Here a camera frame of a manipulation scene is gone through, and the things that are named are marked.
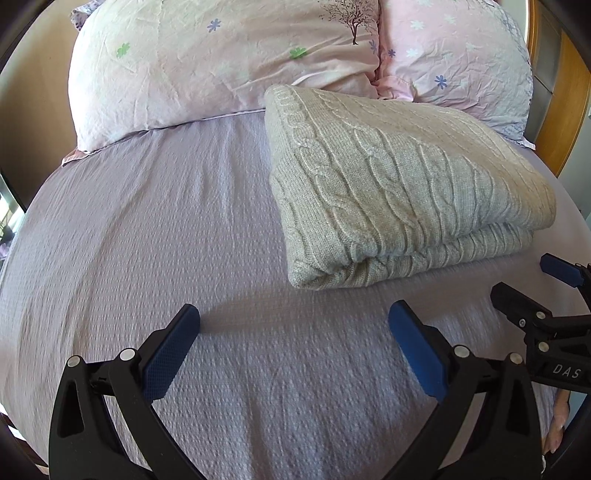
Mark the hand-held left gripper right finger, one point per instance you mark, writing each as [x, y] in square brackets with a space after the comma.
[418, 350]

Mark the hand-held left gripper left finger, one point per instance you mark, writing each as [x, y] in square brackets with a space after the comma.
[173, 344]

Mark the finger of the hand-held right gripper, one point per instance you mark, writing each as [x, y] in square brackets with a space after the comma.
[561, 270]
[512, 300]

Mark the person's right hand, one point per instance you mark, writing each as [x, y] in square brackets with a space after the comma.
[555, 420]

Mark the lavender textured bedspread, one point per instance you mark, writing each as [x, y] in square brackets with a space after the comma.
[161, 258]

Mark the wooden headboard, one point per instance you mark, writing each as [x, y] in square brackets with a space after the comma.
[551, 106]

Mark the pink bed sheet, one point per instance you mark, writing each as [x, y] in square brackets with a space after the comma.
[74, 157]

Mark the pink pillow with white flowers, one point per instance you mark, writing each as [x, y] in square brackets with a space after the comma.
[461, 60]

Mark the pink pillow with tree print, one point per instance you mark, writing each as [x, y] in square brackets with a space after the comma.
[207, 69]

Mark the purple floral pillow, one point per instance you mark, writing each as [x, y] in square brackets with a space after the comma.
[85, 9]

